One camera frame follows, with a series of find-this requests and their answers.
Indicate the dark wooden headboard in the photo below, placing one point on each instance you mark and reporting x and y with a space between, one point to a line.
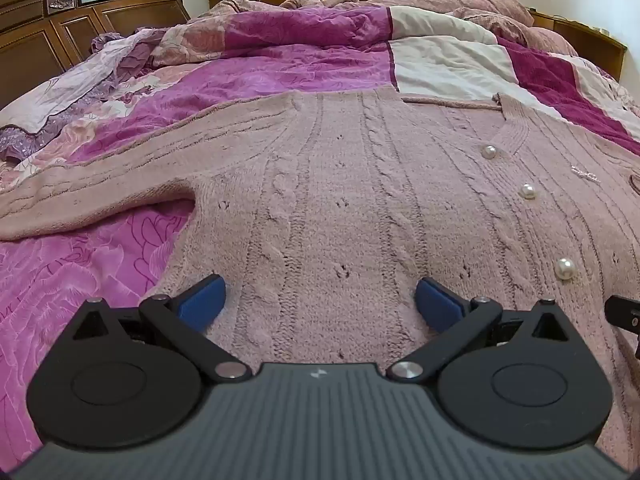
50 35

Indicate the pink knit cardigan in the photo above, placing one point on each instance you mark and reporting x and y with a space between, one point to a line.
325 210

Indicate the purple patchwork quilt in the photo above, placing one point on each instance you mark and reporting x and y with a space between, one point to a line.
280 75

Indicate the pink fluffy blanket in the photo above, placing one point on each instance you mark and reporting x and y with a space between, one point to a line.
450 6

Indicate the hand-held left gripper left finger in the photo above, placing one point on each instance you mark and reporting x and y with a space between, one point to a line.
202 304

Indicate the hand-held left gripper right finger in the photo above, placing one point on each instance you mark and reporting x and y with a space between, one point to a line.
440 306

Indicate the floral pillow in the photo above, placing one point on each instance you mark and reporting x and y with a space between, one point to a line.
65 95

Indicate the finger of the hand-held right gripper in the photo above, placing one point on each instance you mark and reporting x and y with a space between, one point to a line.
622 314

